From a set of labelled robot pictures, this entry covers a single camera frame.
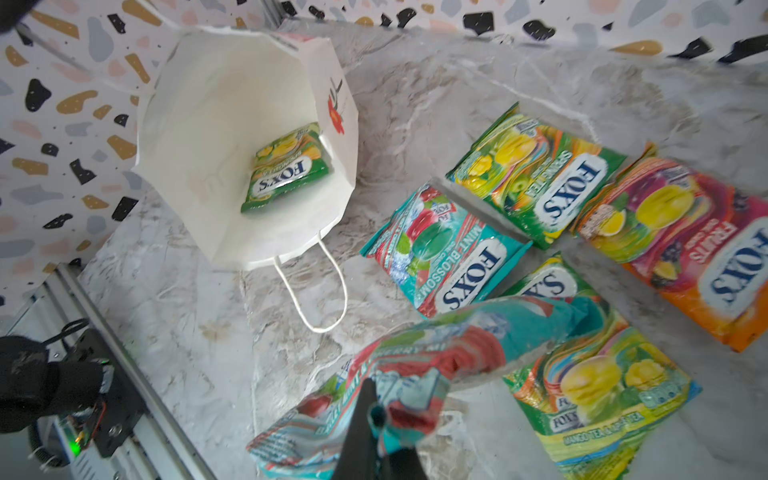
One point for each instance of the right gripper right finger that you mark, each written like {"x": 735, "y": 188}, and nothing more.
{"x": 403, "y": 465}

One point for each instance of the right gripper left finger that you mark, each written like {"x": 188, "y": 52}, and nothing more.
{"x": 358, "y": 459}

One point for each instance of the teal red candy packet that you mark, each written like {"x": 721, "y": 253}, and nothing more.
{"x": 413, "y": 370}

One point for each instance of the green spring tea candy packet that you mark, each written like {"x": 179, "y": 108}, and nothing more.
{"x": 593, "y": 399}

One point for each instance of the teal mint candy packet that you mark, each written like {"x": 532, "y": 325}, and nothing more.
{"x": 441, "y": 256}

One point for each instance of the green yellow candy packet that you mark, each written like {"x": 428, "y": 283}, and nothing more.
{"x": 537, "y": 176}

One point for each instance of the white paper bag with flower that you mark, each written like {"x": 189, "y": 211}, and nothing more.
{"x": 221, "y": 96}

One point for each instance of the orange pink candy packet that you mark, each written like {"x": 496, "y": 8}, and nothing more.
{"x": 699, "y": 242}

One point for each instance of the circuit board right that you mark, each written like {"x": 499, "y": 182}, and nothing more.
{"x": 77, "y": 430}

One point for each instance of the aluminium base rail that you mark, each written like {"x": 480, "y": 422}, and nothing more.
{"x": 61, "y": 309}

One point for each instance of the left aluminium corner post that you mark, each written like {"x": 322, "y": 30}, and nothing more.
{"x": 273, "y": 13}

